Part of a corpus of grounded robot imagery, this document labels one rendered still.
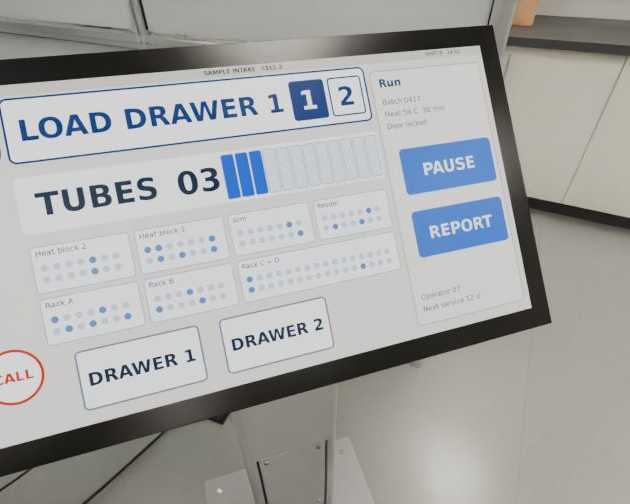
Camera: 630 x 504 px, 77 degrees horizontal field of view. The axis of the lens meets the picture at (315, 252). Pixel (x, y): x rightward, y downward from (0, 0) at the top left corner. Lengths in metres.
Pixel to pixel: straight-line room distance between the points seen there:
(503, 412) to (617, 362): 0.54
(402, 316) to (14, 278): 0.32
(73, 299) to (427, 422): 1.27
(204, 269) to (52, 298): 0.11
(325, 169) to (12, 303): 0.27
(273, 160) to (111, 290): 0.17
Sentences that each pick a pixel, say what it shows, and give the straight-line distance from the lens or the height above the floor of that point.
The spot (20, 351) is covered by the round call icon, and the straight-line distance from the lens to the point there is 0.38.
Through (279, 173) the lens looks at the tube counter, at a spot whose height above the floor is 1.11.
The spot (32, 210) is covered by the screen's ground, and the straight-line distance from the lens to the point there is 0.37.
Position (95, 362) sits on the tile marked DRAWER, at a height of 1.01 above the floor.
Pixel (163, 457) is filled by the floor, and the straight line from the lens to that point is 1.47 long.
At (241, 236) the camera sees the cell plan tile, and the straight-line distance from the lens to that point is 0.34.
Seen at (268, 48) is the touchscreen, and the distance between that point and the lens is 0.39.
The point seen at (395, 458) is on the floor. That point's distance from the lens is 1.41.
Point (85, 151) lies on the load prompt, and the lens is 0.37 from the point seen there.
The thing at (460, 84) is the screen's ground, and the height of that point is 1.15.
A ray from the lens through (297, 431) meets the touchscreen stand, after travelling 0.66.
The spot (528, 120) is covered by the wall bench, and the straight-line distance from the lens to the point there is 2.40.
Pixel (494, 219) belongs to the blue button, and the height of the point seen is 1.05.
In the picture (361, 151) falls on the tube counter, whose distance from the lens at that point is 0.38.
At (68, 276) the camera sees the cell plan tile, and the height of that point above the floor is 1.07.
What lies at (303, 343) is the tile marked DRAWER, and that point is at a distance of 0.35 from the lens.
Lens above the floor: 1.27
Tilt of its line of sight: 39 degrees down
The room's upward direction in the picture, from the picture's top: 1 degrees counter-clockwise
